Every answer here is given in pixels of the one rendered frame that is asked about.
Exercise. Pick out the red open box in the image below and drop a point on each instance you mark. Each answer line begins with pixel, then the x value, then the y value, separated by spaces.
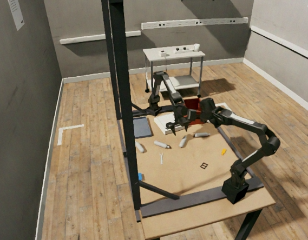
pixel 193 103

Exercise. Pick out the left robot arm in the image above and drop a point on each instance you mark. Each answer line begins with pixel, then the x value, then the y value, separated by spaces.
pixel 174 97

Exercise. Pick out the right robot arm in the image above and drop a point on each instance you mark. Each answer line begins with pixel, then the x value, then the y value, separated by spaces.
pixel 227 117

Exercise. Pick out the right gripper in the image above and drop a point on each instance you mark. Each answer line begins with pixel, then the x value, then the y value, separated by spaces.
pixel 191 116

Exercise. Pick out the white digital weighing scale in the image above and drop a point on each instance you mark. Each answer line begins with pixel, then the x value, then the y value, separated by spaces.
pixel 162 120

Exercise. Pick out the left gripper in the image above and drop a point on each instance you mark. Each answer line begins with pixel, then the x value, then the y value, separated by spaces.
pixel 171 125

